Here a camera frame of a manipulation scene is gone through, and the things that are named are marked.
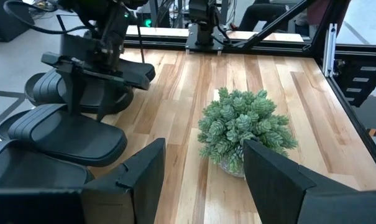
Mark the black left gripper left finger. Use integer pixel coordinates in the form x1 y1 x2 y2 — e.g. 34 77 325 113
0 138 167 224

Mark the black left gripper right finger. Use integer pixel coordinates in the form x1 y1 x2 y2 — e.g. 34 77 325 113
243 139 376 224

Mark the black cabinet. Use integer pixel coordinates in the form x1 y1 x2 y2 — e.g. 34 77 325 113
0 0 32 43

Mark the black camera cable loop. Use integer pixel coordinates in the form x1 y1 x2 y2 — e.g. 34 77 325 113
2 0 94 35

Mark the person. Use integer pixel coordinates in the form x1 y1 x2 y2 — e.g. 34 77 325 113
237 0 352 37

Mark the wooden shelf with black frame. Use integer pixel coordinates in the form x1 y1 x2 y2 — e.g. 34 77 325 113
55 14 157 131

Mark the silver metal bracket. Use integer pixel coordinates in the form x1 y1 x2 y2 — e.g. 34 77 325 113
322 23 338 78

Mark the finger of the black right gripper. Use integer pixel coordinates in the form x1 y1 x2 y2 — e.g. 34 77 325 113
95 80 127 123
58 62 83 116

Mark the green artificial potted plant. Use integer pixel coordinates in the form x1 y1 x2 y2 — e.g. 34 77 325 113
196 86 299 179

